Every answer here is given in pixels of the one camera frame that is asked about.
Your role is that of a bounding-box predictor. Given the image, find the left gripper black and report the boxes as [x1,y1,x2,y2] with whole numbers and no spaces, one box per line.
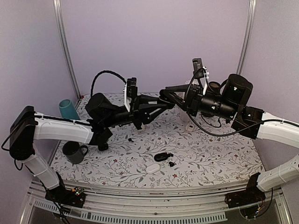
[103,93,168,130]

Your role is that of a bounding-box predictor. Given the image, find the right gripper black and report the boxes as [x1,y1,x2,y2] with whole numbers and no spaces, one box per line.
[164,84,237,120]

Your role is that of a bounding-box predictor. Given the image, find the black round earbud case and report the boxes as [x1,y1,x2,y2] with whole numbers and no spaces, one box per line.
[158,96,175,109]

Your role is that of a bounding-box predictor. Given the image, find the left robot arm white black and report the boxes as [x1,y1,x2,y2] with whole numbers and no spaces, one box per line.
[4,93,174,203]

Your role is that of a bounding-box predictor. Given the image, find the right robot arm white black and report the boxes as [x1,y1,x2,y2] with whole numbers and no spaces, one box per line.
[160,74,299,147]

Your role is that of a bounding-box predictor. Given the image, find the black open oval case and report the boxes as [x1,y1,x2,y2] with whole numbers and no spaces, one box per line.
[154,152,173,162]

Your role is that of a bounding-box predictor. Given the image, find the small black earbud case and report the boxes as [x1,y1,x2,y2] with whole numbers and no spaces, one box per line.
[98,142,109,152]

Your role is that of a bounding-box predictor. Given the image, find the white earbud case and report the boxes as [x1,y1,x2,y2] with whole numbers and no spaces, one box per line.
[146,163,161,174]

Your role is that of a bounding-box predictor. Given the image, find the black cylinder tube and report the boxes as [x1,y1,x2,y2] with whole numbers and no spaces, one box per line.
[208,81,221,94]

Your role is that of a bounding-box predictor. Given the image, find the floral table mat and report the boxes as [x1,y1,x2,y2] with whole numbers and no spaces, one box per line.
[51,107,264,189]

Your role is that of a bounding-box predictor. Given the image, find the black earbud front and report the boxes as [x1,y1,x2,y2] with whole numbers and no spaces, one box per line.
[169,161,176,167]

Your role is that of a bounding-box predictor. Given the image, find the teal cup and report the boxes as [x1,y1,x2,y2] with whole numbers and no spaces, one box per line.
[58,99,80,120]

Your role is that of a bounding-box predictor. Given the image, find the dark grey mug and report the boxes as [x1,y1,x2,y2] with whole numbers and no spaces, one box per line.
[62,141,88,165]

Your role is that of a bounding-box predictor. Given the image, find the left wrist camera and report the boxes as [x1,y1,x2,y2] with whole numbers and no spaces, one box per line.
[124,77,138,112]

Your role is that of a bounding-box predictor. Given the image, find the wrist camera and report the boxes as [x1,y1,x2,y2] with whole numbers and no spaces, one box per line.
[124,77,138,112]
[192,57,210,95]

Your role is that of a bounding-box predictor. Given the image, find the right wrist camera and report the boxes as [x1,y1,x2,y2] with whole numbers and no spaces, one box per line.
[192,57,210,95]

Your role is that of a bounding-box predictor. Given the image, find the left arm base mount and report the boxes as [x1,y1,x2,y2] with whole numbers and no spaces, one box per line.
[45,186,86,208]

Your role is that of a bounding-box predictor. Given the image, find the right metal corner post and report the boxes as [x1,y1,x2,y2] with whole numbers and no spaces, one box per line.
[235,0,256,75]

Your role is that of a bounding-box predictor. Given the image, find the metal corner post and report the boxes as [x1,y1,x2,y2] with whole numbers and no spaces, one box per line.
[235,0,256,75]
[53,0,81,100]

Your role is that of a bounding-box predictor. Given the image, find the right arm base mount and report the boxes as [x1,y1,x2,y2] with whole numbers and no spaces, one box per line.
[224,172,266,208]

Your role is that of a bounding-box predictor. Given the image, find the left metal corner post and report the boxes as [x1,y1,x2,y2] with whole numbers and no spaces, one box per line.
[53,0,81,100]

